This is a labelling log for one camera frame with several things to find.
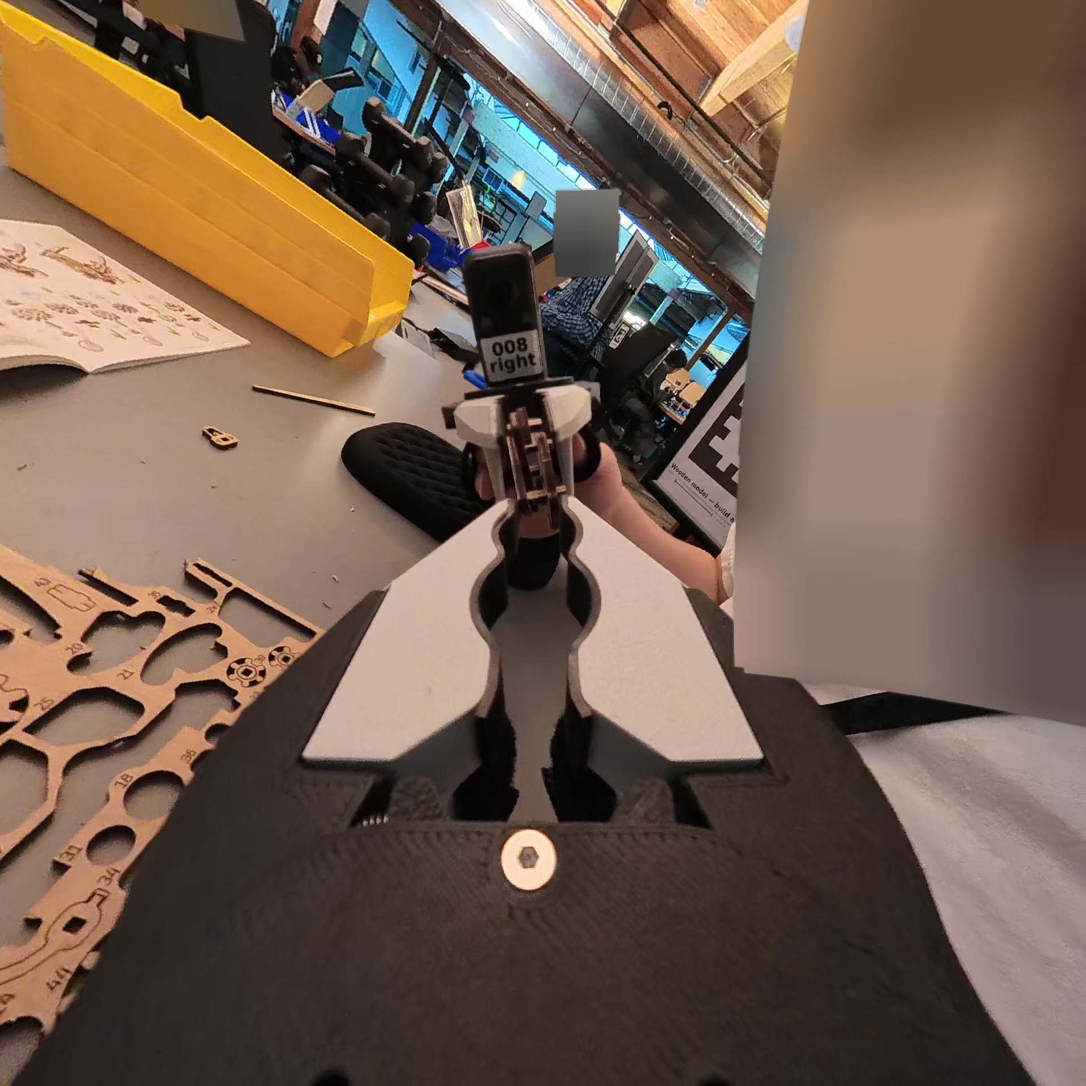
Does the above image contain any person's right hand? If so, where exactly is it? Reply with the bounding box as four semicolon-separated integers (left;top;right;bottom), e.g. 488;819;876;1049
567;462;658;565

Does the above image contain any framed marker sign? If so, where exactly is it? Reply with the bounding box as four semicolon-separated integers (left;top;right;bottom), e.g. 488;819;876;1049
649;335;752;553

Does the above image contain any black office chair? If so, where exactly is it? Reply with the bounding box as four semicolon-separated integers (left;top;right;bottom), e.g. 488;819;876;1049
594;326;680;463

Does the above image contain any black mesh elbow cushion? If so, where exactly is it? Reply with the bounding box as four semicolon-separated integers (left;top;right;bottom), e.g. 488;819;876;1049
341;421;510;544

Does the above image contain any laser-cut plywood parts sheet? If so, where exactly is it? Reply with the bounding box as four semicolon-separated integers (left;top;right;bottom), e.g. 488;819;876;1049
0;543;324;1032

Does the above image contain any person's right forearm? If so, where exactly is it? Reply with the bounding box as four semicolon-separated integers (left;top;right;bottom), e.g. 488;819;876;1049
645;501;738;605

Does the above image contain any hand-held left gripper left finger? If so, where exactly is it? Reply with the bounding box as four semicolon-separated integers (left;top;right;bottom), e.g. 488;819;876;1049
301;499;523;782

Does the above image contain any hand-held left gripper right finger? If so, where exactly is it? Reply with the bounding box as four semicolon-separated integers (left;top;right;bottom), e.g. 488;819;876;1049
555;499;766;782

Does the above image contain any yellow plastic bin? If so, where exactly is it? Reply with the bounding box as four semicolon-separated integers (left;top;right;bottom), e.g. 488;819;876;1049
0;12;417;357

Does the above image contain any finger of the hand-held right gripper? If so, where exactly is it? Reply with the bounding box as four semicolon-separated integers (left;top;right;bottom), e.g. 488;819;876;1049
541;389;592;503
454;397;516;503

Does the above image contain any computer monitor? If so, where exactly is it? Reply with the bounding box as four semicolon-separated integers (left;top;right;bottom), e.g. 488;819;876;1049
594;233;654;319

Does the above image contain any rack of black dumbbells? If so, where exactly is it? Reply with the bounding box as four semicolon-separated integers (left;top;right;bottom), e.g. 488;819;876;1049
301;97;451;264

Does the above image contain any metal ventilation duct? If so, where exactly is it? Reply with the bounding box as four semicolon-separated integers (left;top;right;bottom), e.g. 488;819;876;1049
441;0;777;256

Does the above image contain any small wooden gear assembly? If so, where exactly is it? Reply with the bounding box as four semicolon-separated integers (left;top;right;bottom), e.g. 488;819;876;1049
506;407;565;519

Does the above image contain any thin wooden stick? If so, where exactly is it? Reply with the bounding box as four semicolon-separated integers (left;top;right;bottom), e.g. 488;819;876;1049
252;384;377;417

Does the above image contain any model instruction booklet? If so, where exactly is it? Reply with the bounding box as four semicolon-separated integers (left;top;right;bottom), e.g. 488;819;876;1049
0;219;252;374

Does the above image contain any black shoulder strap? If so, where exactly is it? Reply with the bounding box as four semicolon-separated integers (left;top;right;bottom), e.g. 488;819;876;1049
818;691;1011;735

